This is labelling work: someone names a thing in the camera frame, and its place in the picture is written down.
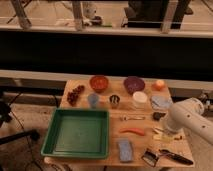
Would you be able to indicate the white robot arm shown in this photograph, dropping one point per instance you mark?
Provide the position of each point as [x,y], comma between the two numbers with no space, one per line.
[188,113]

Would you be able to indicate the small metal cup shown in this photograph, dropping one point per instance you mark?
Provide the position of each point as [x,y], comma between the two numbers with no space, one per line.
[114,100]

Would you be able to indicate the blue plastic cup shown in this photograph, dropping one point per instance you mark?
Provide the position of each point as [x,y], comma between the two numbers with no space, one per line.
[93,100]

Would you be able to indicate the white plastic cup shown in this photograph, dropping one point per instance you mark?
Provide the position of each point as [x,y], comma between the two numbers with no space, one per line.
[139,99]

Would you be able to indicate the red bowl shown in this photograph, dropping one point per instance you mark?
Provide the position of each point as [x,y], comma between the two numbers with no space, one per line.
[99,83]

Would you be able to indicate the purple bowl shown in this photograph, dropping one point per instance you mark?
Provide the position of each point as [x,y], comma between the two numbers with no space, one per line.
[133,84]

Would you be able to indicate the red grape bunch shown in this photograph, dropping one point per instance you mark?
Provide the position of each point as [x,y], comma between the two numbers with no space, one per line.
[73,96]

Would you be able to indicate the orange fruit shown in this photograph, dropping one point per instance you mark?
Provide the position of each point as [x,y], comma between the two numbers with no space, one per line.
[159,85]

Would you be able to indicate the green plastic tray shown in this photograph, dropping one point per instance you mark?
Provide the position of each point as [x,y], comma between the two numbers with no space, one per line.
[77,133]

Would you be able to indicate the red chili pepper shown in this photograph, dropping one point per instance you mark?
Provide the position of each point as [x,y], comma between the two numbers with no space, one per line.
[133,130]

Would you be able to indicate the blue folded cloth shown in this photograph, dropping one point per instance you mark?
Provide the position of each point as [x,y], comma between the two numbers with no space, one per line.
[160,102]

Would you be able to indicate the black rectangular block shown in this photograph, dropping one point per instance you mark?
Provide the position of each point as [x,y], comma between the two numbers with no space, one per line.
[157,116]

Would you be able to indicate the wooden table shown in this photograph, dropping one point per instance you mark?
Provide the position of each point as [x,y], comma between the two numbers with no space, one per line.
[125,108]

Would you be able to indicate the blue sponge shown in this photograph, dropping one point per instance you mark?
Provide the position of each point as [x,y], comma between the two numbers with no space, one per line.
[125,150]

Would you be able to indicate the black binder clip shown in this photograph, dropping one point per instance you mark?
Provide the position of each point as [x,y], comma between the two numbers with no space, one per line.
[150,157]

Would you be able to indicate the black tripod stand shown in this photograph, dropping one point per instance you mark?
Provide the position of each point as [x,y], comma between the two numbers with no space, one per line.
[11,128]

